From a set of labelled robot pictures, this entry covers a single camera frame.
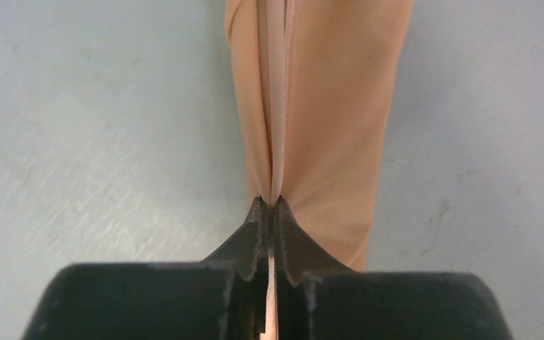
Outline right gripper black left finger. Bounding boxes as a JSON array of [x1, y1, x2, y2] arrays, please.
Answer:
[[23, 198, 268, 339]]

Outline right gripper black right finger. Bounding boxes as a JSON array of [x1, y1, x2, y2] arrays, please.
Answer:
[[271, 199, 512, 339]]

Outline peach cloth napkin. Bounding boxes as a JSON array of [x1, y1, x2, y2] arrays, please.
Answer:
[[224, 0, 415, 340]]

